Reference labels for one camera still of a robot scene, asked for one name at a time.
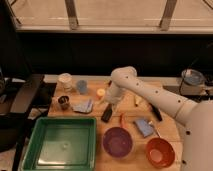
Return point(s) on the dark small cup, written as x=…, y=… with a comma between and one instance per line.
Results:
x=64, y=102

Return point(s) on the black chair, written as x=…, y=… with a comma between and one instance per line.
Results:
x=16, y=102

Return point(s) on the blue cup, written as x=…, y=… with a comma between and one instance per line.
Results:
x=81, y=86

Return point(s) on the yellow banana toy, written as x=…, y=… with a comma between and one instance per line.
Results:
x=137, y=100

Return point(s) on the orange-red bowl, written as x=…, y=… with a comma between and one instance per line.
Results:
x=160, y=153

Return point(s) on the blue-grey crumpled cloth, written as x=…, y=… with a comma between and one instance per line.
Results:
x=84, y=107

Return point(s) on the green plastic tray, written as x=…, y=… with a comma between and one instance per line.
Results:
x=62, y=144

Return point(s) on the black eraser block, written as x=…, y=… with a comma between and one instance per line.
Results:
x=107, y=113

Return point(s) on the silver metal spoon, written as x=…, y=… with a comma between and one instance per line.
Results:
x=154, y=128

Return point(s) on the purple bowl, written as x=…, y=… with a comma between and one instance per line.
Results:
x=117, y=142

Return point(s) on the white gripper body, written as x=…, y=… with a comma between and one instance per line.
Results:
x=114, y=94

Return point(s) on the black handled tool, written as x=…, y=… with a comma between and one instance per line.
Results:
x=156, y=112

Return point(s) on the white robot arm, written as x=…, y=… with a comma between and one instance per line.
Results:
x=197, y=118

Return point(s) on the orange cup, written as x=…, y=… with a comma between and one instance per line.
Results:
x=100, y=93

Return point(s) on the orange spoon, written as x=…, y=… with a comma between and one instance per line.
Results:
x=122, y=121

